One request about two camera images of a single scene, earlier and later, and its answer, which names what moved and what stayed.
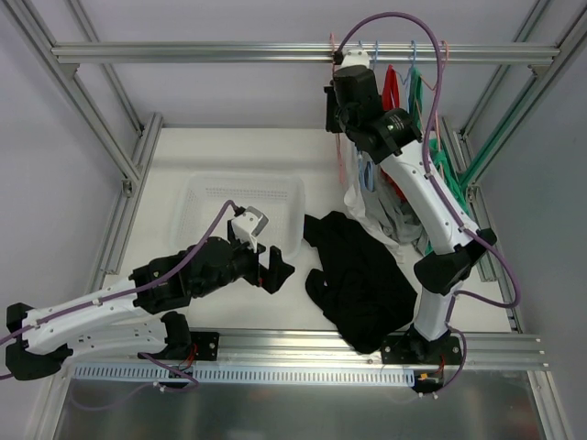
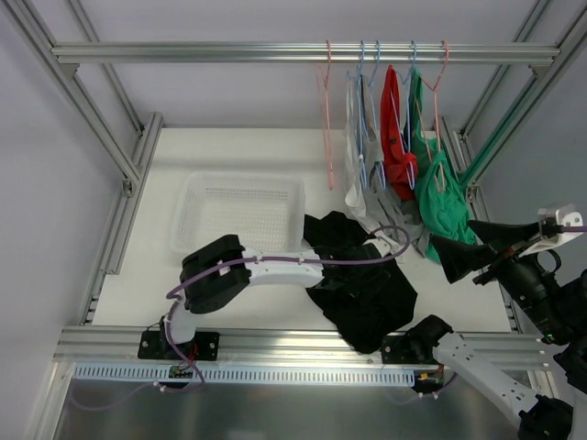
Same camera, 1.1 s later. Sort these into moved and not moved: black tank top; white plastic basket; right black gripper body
Moved: right black gripper body
Not moved: white plastic basket; black tank top
